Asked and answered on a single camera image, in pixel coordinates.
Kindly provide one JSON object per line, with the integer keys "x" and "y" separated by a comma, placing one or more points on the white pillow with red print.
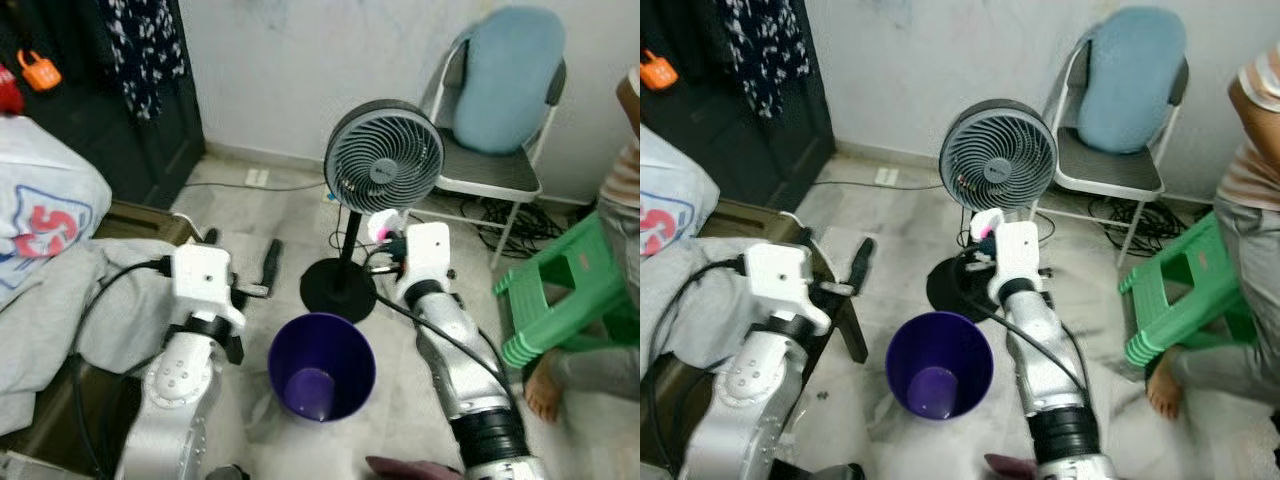
{"x": 40, "y": 180}
{"x": 670, "y": 215}

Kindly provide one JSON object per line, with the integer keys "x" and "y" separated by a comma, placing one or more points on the purple waste bin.
{"x": 300, "y": 350}
{"x": 915, "y": 350}

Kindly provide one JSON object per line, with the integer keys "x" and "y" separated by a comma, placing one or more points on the green plastic stool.
{"x": 1170, "y": 295}
{"x": 560, "y": 290}

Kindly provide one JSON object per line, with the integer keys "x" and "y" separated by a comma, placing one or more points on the white metal folding chair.
{"x": 490, "y": 175}
{"x": 1105, "y": 165}

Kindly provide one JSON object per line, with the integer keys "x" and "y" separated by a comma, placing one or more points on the dark floral garment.
{"x": 770, "y": 50}
{"x": 145, "y": 50}

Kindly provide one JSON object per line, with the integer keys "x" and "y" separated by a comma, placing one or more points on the person in grey trousers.
{"x": 1250, "y": 240}
{"x": 600, "y": 370}

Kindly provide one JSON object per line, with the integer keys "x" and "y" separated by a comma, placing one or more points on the black wardrobe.
{"x": 720, "y": 130}
{"x": 90, "y": 130}

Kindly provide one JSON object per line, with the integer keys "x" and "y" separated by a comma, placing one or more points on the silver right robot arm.
{"x": 1040, "y": 350}
{"x": 450, "y": 350}

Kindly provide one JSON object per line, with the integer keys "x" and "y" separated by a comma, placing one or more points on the grey cloth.
{"x": 690, "y": 310}
{"x": 60, "y": 320}

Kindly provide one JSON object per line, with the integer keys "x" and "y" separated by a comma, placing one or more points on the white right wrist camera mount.
{"x": 1015, "y": 255}
{"x": 430, "y": 255}

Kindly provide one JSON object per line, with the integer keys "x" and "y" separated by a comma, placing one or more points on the red cloth item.
{"x": 8, "y": 90}

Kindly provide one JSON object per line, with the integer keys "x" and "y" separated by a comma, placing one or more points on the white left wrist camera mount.
{"x": 205, "y": 275}
{"x": 780, "y": 275}

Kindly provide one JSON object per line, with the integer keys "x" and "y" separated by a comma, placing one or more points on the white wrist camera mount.
{"x": 430, "y": 255}
{"x": 1015, "y": 255}
{"x": 205, "y": 275}
{"x": 780, "y": 275}

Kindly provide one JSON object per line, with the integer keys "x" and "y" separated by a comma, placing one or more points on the grey pedestal fan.
{"x": 385, "y": 155}
{"x": 1000, "y": 155}

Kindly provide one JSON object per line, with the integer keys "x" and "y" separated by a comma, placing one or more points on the maroon cloth item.
{"x": 410, "y": 470}
{"x": 1015, "y": 470}

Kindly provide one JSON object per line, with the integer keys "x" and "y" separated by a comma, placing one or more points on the light blue cushion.
{"x": 510, "y": 80}
{"x": 1135, "y": 80}

